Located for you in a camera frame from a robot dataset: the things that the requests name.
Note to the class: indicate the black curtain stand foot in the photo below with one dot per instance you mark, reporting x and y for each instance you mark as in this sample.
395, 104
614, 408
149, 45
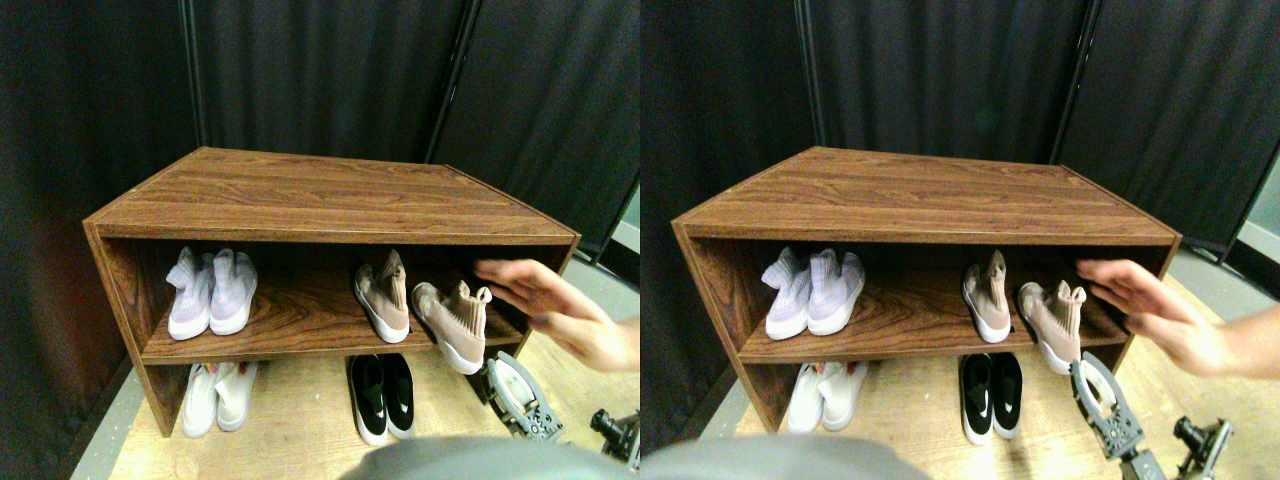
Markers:
1235, 262
612, 262

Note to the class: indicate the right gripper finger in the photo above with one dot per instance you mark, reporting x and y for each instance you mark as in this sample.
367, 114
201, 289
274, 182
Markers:
1122, 430
535, 418

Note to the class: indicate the brown shoe rack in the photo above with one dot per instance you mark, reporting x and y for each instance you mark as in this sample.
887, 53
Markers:
330, 200
930, 200

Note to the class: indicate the person's hand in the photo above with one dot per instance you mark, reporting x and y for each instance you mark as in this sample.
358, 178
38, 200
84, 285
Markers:
1165, 320
560, 315

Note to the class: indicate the white shoe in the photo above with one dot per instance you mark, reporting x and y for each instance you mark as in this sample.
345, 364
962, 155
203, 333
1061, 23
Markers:
843, 398
805, 403
236, 400
199, 405

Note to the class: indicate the black curtain stand pole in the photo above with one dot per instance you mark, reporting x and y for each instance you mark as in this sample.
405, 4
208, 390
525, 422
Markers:
810, 75
452, 80
192, 75
1074, 80

